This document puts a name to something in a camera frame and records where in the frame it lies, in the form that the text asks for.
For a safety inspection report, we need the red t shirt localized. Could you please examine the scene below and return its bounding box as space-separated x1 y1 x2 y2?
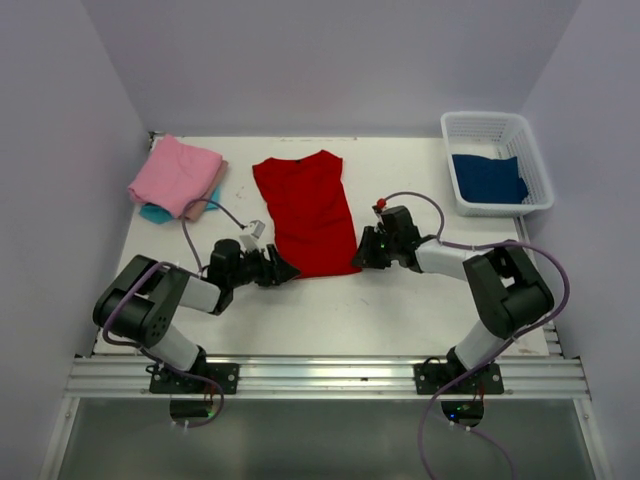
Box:
252 150 360 279

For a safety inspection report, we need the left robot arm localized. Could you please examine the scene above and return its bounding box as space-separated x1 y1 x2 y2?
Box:
92 239 301 377

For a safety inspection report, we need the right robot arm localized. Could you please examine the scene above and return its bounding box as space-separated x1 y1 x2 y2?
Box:
352 206 555 377

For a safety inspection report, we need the beige folded t shirt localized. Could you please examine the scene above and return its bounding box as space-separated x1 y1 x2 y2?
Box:
181 160 229 221

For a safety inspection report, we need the blue t shirt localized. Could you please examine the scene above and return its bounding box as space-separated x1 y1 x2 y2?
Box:
452 154 529 204

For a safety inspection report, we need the teal folded t shirt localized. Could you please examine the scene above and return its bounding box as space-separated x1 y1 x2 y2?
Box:
139 186 221 225

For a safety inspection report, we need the pink folded t shirt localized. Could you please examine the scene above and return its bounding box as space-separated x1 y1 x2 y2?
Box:
128 135 223 218

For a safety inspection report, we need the white plastic basket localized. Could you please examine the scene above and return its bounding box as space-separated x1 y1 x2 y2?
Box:
440 111 554 217

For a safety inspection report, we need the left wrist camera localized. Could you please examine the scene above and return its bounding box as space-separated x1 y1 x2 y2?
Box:
239 220 265 252

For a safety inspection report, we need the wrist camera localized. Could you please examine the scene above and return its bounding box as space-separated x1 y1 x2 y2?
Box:
372 198 387 218
239 220 265 252

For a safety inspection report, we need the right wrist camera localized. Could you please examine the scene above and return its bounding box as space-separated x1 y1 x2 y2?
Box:
372 198 387 218

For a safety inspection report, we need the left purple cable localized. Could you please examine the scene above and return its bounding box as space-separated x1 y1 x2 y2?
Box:
102 197 251 429

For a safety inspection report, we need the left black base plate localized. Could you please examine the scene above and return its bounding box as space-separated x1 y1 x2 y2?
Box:
145 362 240 395

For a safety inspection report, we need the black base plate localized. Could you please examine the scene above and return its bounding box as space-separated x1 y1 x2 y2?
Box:
412 357 505 395
145 362 240 395

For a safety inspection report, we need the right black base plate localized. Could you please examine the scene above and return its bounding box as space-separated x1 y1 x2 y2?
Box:
412 357 505 395

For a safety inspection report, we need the aluminium mounting rail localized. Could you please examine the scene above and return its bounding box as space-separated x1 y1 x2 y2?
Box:
63 355 590 400

